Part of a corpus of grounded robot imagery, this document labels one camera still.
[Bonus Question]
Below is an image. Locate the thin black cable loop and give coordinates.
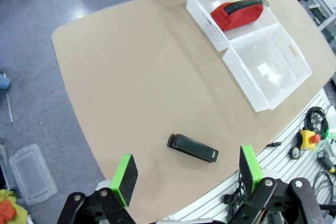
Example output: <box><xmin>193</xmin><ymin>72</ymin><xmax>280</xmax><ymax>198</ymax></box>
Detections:
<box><xmin>313</xmin><ymin>170</ymin><xmax>336</xmax><ymax>206</ymax></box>

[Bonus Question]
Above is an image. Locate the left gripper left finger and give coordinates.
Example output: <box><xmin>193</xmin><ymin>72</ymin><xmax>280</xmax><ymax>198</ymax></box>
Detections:
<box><xmin>57</xmin><ymin>154</ymin><xmax>139</xmax><ymax>224</ymax></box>

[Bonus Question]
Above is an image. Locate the black stapler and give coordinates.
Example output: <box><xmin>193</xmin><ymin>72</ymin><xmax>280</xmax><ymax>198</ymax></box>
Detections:
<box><xmin>167</xmin><ymin>133</ymin><xmax>219</xmax><ymax>164</ymax></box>

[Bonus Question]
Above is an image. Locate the yellow emergency stop button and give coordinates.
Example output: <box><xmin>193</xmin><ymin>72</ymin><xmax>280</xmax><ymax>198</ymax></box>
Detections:
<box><xmin>296</xmin><ymin>129</ymin><xmax>321</xmax><ymax>151</ymax></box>

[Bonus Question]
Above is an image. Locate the red orange cloth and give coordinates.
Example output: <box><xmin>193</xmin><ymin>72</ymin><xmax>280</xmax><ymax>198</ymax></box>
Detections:
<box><xmin>0</xmin><ymin>199</ymin><xmax>16</xmax><ymax>219</ymax></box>

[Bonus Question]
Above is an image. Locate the black coiled cable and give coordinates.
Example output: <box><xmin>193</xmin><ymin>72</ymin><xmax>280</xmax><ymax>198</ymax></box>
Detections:
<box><xmin>306</xmin><ymin>106</ymin><xmax>330</xmax><ymax>140</ymax></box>

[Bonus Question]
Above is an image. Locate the black tangled power cable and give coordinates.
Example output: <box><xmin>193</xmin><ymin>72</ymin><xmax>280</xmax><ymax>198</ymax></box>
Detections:
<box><xmin>223</xmin><ymin>171</ymin><xmax>263</xmax><ymax>218</ymax></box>

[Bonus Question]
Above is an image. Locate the green yellow hand tool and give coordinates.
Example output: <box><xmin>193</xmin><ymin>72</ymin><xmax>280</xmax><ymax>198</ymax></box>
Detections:
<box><xmin>316</xmin><ymin>150</ymin><xmax>336</xmax><ymax>174</ymax></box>

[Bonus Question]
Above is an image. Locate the white slotted base plate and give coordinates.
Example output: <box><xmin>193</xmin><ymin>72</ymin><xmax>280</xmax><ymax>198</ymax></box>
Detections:
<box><xmin>167</xmin><ymin>90</ymin><xmax>336</xmax><ymax>224</ymax></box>

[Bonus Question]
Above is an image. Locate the clear plastic storage box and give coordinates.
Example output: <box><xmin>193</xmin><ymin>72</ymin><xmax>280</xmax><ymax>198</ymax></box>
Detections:
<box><xmin>9</xmin><ymin>144</ymin><xmax>58</xmax><ymax>206</ymax></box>

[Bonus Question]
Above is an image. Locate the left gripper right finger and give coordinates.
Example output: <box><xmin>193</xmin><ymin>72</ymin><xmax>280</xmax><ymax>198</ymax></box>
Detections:
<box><xmin>228</xmin><ymin>144</ymin><xmax>326</xmax><ymax>224</ymax></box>

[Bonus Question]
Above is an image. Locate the yellow green cloth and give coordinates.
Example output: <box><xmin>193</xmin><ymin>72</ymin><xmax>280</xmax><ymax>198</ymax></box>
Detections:
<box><xmin>0</xmin><ymin>189</ymin><xmax>28</xmax><ymax>224</ymax></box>

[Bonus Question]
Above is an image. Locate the small round black wheel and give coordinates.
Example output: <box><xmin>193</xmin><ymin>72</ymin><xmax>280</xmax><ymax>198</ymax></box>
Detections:
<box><xmin>289</xmin><ymin>146</ymin><xmax>302</xmax><ymax>161</ymax></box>

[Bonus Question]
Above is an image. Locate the thin metal rod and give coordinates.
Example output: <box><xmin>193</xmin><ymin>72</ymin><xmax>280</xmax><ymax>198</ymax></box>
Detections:
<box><xmin>6</xmin><ymin>94</ymin><xmax>14</xmax><ymax>123</ymax></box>

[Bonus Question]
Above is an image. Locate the blue shoe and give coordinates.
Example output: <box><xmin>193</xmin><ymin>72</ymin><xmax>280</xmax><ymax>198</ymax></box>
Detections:
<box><xmin>0</xmin><ymin>73</ymin><xmax>12</xmax><ymax>90</ymax></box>

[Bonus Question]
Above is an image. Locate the red zipper pouch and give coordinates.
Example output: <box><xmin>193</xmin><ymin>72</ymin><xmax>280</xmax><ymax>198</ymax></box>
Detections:
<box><xmin>210</xmin><ymin>0</ymin><xmax>269</xmax><ymax>33</ymax></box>

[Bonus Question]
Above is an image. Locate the white perforated plastic basket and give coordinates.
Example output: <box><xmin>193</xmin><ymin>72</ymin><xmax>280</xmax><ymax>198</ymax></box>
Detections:
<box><xmin>222</xmin><ymin>23</ymin><xmax>313</xmax><ymax>113</ymax></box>
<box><xmin>185</xmin><ymin>0</ymin><xmax>281</xmax><ymax>52</ymax></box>

